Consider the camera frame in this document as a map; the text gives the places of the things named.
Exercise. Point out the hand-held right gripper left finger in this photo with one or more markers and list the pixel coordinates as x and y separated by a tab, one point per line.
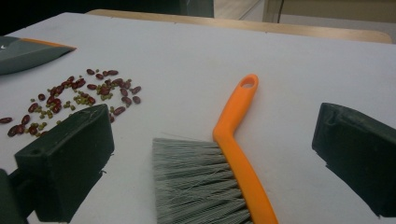
65	161

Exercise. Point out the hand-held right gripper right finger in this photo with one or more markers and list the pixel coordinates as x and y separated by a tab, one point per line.
358	149

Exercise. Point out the pile of red and green beans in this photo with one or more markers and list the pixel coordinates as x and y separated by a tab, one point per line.
104	90

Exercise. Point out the grey dustpan with orange edge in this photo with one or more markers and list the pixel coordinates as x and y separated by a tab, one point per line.
25	56

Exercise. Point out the orange brush with grey bristles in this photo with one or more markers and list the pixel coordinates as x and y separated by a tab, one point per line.
236	124

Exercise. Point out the beige wooden furniture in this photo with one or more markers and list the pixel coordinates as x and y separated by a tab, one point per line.
342	9

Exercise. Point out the white board sheet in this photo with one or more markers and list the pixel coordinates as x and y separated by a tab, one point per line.
186	62

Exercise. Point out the wooden table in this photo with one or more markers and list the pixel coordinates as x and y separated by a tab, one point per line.
218	22

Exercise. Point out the grey cabinet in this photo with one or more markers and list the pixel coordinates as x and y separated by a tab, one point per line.
199	7

